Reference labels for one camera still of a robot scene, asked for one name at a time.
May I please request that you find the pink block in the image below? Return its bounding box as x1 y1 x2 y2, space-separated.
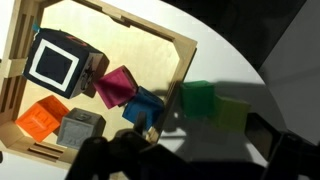
93 65 139 110

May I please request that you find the blue block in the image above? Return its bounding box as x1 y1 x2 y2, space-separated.
121 85 165 132

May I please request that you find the orange block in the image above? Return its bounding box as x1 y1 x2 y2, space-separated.
14 94 70 143

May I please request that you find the grey block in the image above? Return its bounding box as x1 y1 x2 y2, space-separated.
55 107 107 150

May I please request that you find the dark green block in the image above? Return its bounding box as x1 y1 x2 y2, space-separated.
179 80 216 118

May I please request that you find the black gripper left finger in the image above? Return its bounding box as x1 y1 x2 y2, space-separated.
133 111 148 135

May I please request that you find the light green block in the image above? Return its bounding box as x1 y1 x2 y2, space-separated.
211 95 252 133

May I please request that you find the wooden tray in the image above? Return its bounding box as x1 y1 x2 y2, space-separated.
0 0 198 164

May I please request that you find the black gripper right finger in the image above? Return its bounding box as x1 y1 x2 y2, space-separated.
245 113 284 159

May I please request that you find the black fabric cube white square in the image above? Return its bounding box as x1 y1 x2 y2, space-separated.
22 27 110 100

